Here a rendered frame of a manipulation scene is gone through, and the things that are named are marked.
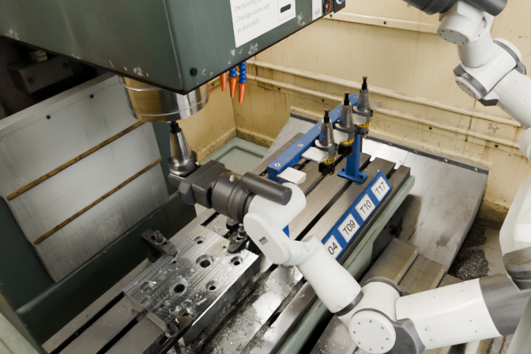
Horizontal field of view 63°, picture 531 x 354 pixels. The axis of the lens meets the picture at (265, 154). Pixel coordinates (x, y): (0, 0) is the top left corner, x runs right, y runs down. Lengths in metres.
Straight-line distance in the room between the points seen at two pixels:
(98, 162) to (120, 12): 0.78
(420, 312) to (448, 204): 0.97
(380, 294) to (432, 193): 0.97
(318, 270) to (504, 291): 0.29
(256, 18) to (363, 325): 0.53
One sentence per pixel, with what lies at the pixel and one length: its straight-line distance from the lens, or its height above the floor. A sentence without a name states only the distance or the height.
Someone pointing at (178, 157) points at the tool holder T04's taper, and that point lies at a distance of 0.91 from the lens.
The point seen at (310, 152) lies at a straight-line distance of 1.18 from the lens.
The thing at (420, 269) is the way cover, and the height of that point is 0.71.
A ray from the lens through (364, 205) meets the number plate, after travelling 1.43.
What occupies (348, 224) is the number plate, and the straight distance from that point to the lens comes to 1.36.
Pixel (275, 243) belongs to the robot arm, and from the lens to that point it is 0.77.
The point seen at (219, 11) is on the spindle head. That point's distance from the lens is 0.62.
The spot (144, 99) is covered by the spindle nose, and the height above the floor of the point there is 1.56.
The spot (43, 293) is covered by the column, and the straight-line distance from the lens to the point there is 1.50.
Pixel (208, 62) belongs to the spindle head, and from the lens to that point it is 0.62.
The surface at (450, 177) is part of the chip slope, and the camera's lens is 1.79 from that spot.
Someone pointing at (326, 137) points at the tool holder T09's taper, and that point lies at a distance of 1.18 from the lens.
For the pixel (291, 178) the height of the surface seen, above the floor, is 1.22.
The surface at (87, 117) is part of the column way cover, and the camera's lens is 1.28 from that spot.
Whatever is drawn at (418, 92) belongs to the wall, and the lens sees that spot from 1.72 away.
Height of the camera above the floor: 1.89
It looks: 35 degrees down
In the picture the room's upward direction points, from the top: 6 degrees counter-clockwise
